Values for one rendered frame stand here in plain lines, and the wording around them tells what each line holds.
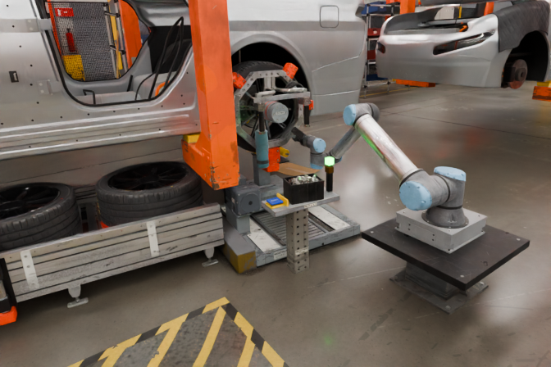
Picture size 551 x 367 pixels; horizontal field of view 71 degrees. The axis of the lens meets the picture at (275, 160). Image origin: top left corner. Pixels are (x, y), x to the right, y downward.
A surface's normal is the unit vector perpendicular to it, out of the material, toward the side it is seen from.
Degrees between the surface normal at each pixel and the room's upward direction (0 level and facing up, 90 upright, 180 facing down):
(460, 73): 106
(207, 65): 90
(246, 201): 90
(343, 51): 90
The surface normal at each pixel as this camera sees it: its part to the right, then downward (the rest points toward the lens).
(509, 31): 0.08, 0.13
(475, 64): -0.28, 0.38
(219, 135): 0.47, 0.25
